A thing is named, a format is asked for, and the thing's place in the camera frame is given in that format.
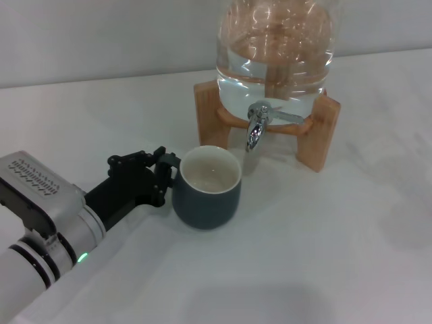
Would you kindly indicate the wooden dispenser stand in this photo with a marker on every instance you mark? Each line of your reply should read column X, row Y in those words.
column 209, row 118

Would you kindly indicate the chrome dispenser faucet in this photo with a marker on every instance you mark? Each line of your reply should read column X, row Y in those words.
column 256, row 131

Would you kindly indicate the dark teal ceramic cup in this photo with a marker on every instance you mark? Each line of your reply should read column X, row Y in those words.
column 209, row 209

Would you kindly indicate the glass water dispenser jar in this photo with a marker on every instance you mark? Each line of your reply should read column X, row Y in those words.
column 273, row 67

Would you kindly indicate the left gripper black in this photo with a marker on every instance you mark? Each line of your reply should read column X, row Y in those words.
column 125, row 189

